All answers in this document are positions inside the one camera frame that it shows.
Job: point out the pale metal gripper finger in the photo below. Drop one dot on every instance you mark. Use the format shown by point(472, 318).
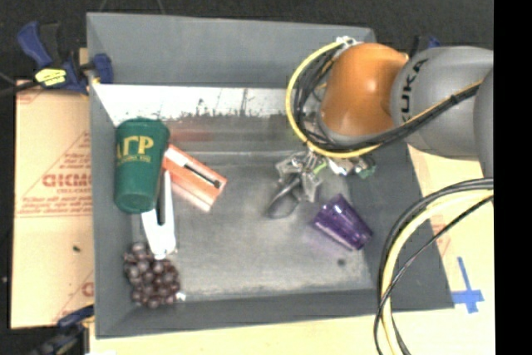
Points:
point(290, 207)
point(277, 195)

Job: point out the purple clear plastic cup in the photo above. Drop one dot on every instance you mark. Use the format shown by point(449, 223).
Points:
point(341, 222)

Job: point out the grey metal bin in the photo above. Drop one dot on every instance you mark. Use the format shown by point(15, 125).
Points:
point(249, 245)

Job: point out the orange and white flat box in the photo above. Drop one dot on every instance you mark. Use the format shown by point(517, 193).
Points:
point(193, 178)

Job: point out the white stapler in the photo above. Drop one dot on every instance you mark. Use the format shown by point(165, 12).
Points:
point(162, 228)

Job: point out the green cup with yellow print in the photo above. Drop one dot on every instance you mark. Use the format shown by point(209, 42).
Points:
point(139, 162)

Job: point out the purple toy grape bunch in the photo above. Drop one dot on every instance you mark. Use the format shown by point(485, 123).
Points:
point(151, 278)

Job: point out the brown cardboard board, red print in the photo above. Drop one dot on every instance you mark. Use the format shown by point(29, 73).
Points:
point(50, 220)

